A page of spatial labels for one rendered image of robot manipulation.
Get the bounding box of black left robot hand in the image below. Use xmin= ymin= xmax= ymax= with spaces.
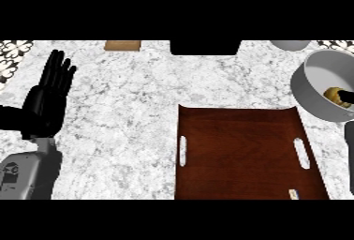
xmin=0 ymin=49 xmax=78 ymax=141

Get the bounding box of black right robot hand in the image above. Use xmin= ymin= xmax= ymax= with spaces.
xmin=338 ymin=88 xmax=354 ymax=105

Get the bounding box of yellow squash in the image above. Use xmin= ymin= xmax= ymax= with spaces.
xmin=321 ymin=86 xmax=354 ymax=109

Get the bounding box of dark brown wooden tray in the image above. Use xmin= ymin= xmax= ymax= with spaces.
xmin=174 ymin=104 xmax=332 ymax=201

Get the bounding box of grey bowl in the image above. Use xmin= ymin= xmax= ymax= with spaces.
xmin=270 ymin=39 xmax=313 ymax=53

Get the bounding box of tan wooden block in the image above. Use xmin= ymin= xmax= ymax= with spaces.
xmin=102 ymin=39 xmax=143 ymax=53

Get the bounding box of black appliance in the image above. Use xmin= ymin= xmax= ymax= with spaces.
xmin=168 ymin=39 xmax=243 ymax=56

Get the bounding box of grey pot with dark handle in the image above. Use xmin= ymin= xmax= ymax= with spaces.
xmin=289 ymin=49 xmax=354 ymax=196

